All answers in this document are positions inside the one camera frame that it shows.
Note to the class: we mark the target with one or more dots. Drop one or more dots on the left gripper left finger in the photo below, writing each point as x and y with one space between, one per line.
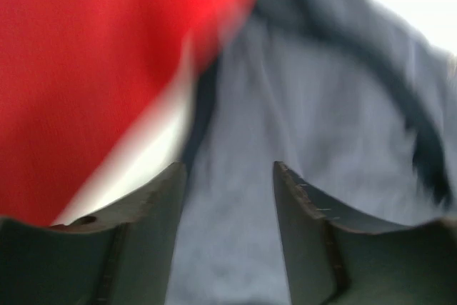
120 254

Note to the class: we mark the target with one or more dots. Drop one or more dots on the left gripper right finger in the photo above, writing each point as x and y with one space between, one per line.
335 254

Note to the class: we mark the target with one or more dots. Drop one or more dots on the blue graphic tank top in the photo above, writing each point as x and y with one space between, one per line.
347 95

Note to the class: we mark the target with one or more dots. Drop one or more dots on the red tank top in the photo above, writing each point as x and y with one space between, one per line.
75 74

